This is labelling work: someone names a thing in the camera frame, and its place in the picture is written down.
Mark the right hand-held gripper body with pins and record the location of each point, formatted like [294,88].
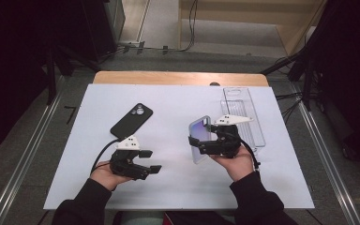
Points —
[226,143]

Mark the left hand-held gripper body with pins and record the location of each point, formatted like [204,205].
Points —
[125,163]

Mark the iridescent phone case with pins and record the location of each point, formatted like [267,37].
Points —
[200,132]

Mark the black phone case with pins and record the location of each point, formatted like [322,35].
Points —
[131,122]

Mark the clear plastic rack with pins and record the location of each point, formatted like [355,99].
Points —
[240,100]

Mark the person's left hand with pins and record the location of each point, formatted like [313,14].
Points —
[106,176]

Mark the person's right hand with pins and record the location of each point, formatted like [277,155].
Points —
[238,164]

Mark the white board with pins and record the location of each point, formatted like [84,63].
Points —
[175,193]

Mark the dark round cap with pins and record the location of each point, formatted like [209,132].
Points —
[214,83]

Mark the wooden table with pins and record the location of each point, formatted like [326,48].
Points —
[168,78]

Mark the black stand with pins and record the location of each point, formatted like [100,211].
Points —
[306,68]
[51,78]

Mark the light wooden steps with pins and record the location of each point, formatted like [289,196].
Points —
[247,18]

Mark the dark cabinet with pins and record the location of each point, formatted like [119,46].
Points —
[106,25]

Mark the black curtain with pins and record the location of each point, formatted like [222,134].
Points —
[353,78]
[9,62]

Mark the aluminium floor rail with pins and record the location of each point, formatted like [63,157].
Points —
[25,156]
[328,162]

